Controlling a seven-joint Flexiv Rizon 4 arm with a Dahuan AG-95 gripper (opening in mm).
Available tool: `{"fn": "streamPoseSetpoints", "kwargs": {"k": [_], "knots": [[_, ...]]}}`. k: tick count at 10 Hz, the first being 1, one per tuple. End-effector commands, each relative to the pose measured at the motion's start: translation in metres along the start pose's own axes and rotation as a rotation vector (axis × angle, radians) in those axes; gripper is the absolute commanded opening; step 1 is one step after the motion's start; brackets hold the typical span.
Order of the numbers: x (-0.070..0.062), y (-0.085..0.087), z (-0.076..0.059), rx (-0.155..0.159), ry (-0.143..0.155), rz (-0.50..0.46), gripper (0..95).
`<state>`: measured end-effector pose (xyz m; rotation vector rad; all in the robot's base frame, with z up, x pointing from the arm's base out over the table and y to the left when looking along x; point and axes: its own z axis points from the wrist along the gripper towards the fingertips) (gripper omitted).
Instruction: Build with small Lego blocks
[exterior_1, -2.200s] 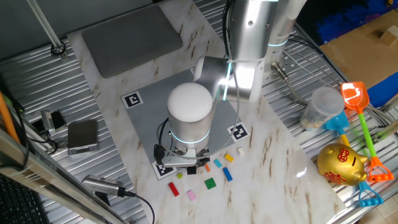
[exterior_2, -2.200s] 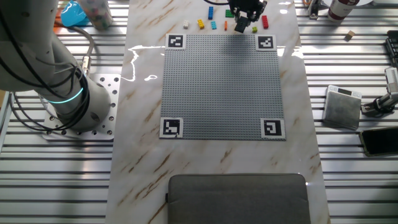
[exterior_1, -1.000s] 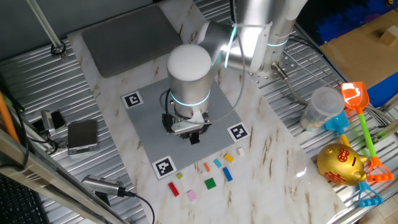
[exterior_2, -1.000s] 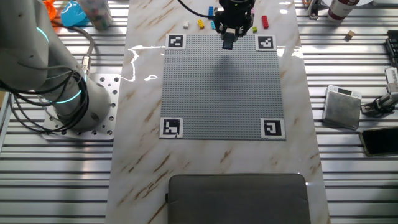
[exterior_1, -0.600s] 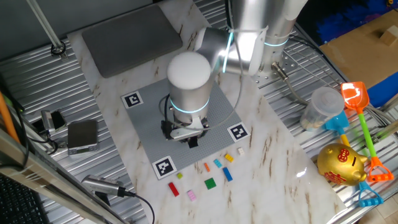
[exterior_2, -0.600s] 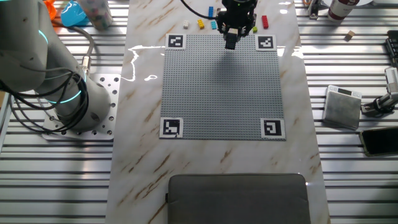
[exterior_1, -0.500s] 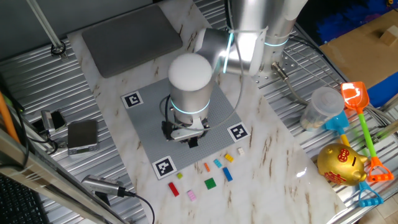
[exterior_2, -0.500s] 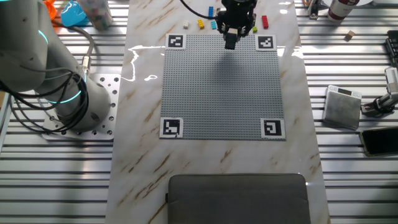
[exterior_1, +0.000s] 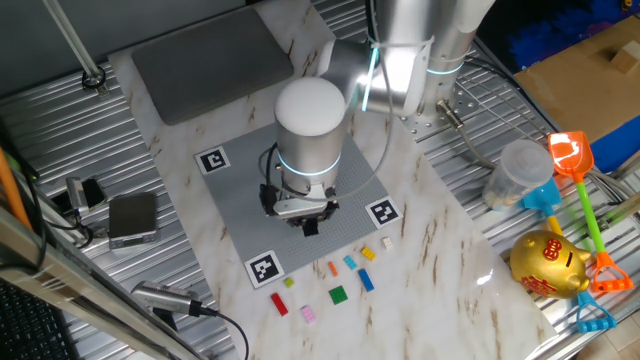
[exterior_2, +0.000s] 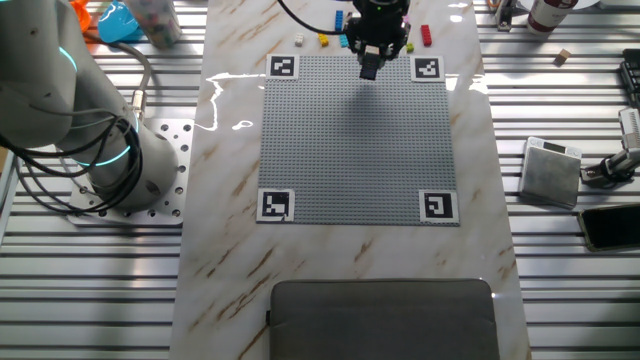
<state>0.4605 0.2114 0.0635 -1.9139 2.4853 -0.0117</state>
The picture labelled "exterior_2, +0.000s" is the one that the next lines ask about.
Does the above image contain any red white bottle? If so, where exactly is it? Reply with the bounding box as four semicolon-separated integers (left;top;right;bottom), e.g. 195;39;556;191
527;0;580;35

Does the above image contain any silver camera on mount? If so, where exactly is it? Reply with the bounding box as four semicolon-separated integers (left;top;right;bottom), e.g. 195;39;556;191
579;107;640;190

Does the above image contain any clear plastic jar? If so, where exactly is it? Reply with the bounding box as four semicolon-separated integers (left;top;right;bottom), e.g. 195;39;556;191
124;0;184;50

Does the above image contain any silver digital scale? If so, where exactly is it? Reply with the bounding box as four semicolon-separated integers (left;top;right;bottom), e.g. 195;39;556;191
517;136;584;210

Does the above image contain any black smartphone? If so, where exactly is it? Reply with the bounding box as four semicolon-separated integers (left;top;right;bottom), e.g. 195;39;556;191
577;202;640;253

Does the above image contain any grey fabric pad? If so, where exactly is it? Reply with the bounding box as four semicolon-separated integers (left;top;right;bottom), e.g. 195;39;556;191
267;278;501;360

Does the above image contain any grey Lego baseplate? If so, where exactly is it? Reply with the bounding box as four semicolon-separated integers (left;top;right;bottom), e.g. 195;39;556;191
257;54;461;227

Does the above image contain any black white marker tag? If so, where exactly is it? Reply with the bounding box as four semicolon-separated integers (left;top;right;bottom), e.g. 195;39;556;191
410;55;446;84
256;187;296;224
418;189;460;224
265;53;300;81

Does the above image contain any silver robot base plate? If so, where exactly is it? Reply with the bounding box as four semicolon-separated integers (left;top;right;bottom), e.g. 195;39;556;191
67;118;195;226

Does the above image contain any black Lego plate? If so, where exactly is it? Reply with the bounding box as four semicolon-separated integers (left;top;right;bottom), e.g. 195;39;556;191
358;55;381;81

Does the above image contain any black cable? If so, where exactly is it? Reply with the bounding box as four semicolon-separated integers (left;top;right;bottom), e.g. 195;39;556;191
0;117;146;217
276;0;351;37

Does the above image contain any black keyboard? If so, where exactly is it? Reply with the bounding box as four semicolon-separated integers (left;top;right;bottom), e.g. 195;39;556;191
619;48;640;109

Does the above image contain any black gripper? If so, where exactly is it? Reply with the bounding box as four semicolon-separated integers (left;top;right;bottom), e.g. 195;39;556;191
345;0;412;64

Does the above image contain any grey robot power cable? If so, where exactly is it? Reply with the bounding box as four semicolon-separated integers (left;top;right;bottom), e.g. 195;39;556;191
87;32;154;124

